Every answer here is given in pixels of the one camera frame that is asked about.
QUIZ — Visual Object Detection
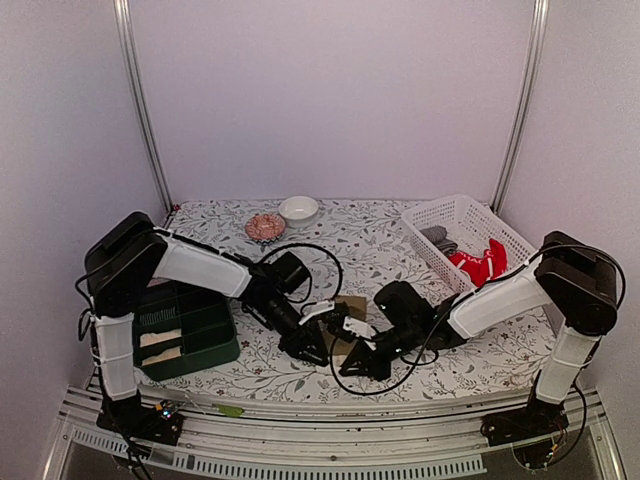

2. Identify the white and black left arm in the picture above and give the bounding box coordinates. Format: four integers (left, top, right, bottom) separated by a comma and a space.
75, 212, 330, 445

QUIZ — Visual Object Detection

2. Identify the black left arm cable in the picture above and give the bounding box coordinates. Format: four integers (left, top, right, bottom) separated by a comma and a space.
259, 242, 346, 311

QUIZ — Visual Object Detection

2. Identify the grey striped garment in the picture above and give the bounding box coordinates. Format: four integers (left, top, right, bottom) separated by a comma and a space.
420, 225, 458, 256

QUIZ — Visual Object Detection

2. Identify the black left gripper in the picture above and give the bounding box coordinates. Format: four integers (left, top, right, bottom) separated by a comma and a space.
254, 293, 330, 366

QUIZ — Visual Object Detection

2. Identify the pink patterned small bowl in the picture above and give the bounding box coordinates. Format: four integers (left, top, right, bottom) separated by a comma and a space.
244, 214, 286, 245

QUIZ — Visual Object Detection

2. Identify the floral patterned table mat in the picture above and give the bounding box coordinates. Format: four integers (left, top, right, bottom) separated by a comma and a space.
163, 199, 554, 404

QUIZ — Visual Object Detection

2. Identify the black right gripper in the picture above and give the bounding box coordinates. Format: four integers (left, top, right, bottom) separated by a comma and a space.
340, 320, 421, 381

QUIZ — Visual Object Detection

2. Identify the cream rolled underwear front slot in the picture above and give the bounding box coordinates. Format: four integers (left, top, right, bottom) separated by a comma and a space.
141, 347, 182, 367

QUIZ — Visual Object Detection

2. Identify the left aluminium frame post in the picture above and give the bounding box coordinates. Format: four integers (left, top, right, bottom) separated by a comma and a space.
113, 0, 174, 214

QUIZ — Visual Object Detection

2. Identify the white ceramic bowl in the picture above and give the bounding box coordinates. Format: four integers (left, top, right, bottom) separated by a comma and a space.
278, 196, 319, 229

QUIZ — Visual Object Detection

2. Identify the khaki tan underwear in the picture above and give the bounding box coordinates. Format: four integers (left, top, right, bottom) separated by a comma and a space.
316, 297, 369, 371

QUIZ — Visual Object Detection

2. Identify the grey striped rolled underwear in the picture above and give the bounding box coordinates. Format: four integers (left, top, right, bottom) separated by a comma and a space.
136, 307, 177, 326

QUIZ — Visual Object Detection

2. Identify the cream rolled underwear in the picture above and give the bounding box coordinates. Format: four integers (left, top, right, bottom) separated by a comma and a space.
139, 328, 182, 348

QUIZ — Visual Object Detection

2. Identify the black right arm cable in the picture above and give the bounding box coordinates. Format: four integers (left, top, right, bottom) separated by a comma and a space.
329, 299, 451, 397

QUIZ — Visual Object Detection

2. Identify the aluminium frame post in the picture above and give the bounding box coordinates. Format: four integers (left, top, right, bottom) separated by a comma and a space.
490, 0, 550, 216
113, 0, 174, 214

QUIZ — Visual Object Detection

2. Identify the aluminium front rail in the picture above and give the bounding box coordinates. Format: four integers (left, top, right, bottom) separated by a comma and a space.
43, 382, 633, 479

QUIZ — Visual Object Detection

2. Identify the green tape scrap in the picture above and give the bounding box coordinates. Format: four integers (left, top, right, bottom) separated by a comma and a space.
214, 404, 244, 418

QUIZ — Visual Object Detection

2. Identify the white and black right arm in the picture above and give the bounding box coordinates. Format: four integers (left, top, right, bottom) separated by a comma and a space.
339, 231, 626, 446

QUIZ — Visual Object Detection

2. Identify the white plastic laundry basket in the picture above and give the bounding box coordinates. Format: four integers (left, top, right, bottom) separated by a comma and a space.
401, 194, 536, 293

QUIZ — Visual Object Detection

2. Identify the dark green divided organizer tray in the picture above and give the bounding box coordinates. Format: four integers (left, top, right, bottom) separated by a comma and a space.
133, 281, 240, 381

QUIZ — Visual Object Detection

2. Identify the right aluminium frame post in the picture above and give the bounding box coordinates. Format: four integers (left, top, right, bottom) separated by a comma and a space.
490, 0, 550, 216

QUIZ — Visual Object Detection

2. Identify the red garment with white print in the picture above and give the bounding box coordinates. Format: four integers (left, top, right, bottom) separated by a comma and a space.
448, 239, 508, 287

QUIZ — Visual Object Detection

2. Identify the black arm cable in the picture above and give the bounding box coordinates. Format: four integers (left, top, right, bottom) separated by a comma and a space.
259, 242, 346, 311
329, 299, 451, 397

